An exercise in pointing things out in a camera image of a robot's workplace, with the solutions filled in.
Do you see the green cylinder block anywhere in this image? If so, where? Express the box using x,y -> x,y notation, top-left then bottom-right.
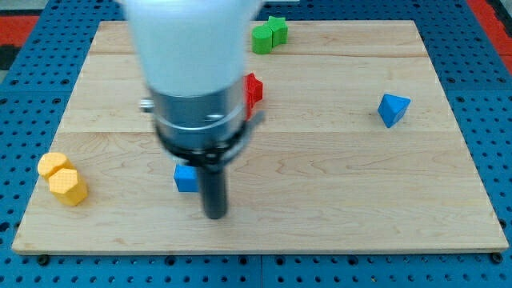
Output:
251,25 -> 273,54

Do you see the blue triangle block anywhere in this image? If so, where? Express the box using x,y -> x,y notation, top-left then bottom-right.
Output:
378,94 -> 411,128

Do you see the green star block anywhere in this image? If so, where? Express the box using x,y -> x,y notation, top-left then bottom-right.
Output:
266,16 -> 288,47

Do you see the wooden board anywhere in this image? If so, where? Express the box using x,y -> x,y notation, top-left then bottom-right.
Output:
12,20 -> 509,255

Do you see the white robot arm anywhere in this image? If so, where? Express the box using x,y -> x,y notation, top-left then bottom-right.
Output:
122,0 -> 264,219

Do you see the red star block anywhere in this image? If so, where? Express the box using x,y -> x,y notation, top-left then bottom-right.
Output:
244,73 -> 263,121

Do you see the blue cube block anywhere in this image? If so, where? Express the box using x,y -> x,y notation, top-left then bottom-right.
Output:
174,165 -> 198,193

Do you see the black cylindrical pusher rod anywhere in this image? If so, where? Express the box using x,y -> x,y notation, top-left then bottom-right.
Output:
198,167 -> 228,219

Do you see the yellow hexagon block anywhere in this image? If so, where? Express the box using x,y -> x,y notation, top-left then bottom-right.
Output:
49,168 -> 88,206

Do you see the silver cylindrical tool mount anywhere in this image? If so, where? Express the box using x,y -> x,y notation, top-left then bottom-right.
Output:
139,79 -> 265,166

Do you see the yellow cylinder block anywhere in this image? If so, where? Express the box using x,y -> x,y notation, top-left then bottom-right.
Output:
37,152 -> 74,182

